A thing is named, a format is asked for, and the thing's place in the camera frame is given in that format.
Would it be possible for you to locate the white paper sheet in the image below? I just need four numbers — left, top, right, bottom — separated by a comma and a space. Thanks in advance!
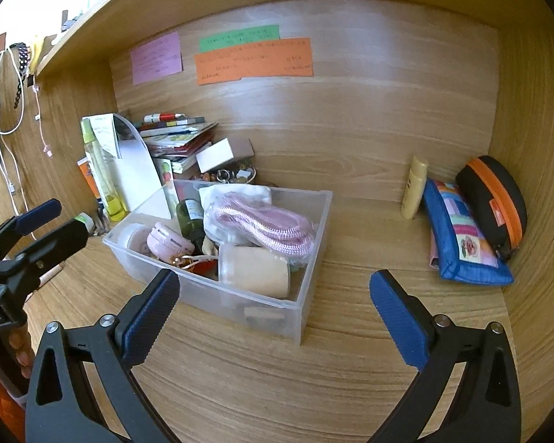
113, 113, 172, 220

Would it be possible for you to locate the blue patchwork pouch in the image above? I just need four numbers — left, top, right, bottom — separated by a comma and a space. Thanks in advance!
422, 179, 514, 285

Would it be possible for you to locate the white charging cable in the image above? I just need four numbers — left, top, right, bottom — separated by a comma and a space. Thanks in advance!
0, 48, 31, 222

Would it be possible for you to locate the orange paper note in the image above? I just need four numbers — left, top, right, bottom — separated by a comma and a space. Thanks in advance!
194, 37, 315, 86

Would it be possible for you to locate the pink apple candle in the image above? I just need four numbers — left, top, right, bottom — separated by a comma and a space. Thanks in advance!
147, 221, 195, 259

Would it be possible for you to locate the bead bracelet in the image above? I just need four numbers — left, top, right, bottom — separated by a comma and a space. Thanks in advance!
198, 166, 259, 185

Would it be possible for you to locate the white cylinder container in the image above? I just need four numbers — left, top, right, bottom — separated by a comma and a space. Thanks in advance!
116, 223, 154, 257

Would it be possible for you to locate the pink paper note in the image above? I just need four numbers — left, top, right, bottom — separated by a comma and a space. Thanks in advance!
130, 32, 184, 86

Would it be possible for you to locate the printed white receipt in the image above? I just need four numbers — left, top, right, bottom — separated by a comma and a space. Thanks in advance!
90, 113, 123, 158

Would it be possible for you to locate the person's left hand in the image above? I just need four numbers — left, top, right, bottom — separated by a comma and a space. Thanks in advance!
7, 320, 35, 381

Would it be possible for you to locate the beige cream tube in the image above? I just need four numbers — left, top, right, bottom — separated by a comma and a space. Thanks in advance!
401, 154, 430, 221

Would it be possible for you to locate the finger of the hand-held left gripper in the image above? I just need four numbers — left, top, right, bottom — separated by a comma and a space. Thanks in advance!
2, 219, 89, 291
0, 198, 63, 261

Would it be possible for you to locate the pink earphone cable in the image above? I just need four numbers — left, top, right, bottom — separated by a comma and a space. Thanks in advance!
30, 78, 54, 158

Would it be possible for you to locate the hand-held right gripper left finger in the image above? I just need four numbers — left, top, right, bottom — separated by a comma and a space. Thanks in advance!
24, 268, 182, 443

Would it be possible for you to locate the green paper note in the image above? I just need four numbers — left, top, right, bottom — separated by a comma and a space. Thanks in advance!
198, 24, 281, 54

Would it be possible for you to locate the fruit print card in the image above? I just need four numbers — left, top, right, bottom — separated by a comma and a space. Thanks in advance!
153, 157, 178, 222

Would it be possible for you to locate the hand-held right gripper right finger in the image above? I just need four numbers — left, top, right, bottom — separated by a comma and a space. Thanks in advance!
367, 269, 523, 443

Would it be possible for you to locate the stack of booklets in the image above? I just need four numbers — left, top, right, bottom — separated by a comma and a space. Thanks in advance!
136, 111, 219, 174

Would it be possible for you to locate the wooden desktop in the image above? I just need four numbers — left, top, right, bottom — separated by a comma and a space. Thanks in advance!
23, 166, 554, 443

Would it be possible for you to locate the white cloth pouch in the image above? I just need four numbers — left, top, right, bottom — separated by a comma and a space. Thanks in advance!
198, 183, 273, 222

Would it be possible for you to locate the gold bell ornament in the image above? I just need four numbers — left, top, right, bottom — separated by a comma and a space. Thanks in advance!
168, 253, 208, 271

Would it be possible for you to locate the white small box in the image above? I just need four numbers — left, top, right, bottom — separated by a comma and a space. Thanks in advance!
195, 138, 256, 174

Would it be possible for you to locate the clear plastic storage box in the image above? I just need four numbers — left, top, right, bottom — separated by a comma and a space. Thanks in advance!
102, 179, 334, 346

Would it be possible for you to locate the red velvet pouch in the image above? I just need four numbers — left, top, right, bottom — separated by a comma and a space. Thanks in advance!
187, 258, 220, 280

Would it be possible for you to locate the metal drawing compass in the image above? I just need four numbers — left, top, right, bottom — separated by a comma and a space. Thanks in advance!
92, 203, 112, 236

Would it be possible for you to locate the yellow spray bottle green cap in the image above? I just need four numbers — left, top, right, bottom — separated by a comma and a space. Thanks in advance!
81, 117, 127, 222

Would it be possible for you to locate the white green orange tube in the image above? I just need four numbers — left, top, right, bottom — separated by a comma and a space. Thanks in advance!
74, 212, 95, 236

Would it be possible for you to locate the black beaded chain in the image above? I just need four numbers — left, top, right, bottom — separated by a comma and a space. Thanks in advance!
8, 42, 33, 109

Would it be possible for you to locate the dark green bottle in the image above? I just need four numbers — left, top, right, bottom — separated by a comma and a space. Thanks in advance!
175, 198, 208, 252

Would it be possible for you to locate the clear jar of cream wax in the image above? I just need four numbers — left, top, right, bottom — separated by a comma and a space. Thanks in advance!
218, 242, 291, 299

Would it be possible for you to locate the black orange zip case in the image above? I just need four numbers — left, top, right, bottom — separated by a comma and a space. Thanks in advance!
455, 155, 528, 261

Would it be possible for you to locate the pink braided rope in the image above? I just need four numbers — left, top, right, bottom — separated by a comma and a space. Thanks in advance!
210, 192, 315, 259

